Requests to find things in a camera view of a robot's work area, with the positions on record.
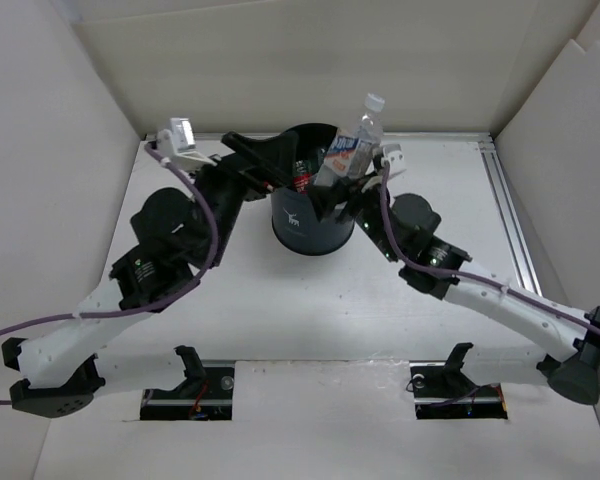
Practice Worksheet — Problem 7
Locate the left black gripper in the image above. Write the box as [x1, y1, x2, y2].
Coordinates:
[180, 133, 298, 270]

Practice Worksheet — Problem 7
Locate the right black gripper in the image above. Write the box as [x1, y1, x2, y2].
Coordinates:
[304, 170, 402, 263]

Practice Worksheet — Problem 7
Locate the clear bottle red label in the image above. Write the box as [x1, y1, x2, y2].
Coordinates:
[292, 160, 311, 193]

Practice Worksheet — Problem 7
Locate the clear bottle orange blue label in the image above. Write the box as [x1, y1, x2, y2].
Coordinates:
[314, 93, 385, 187]

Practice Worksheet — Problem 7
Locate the clear bottle green blue label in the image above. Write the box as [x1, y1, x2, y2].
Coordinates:
[315, 147, 328, 164]

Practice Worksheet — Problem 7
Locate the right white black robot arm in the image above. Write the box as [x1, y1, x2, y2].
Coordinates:
[308, 171, 600, 405]

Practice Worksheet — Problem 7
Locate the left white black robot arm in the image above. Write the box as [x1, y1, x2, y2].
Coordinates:
[2, 130, 299, 419]

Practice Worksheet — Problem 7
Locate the dark blue cylindrical bin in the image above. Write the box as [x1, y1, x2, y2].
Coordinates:
[270, 123, 354, 256]

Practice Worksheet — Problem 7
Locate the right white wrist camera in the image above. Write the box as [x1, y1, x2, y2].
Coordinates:
[372, 143, 407, 180]

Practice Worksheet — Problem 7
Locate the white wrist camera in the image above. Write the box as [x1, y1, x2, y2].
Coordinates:
[156, 117, 217, 174]
[372, 143, 407, 180]

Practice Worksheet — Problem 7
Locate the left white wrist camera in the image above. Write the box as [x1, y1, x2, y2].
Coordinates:
[156, 117, 217, 174]

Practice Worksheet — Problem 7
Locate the aluminium rail right side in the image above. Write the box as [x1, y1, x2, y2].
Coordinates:
[478, 134, 542, 295]

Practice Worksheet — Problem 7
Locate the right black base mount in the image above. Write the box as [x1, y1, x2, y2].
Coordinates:
[405, 361, 508, 420]

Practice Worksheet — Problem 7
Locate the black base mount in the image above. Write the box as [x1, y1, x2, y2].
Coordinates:
[139, 361, 235, 422]
[405, 361, 508, 420]

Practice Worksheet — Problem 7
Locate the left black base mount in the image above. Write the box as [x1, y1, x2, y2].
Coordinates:
[139, 361, 235, 422]

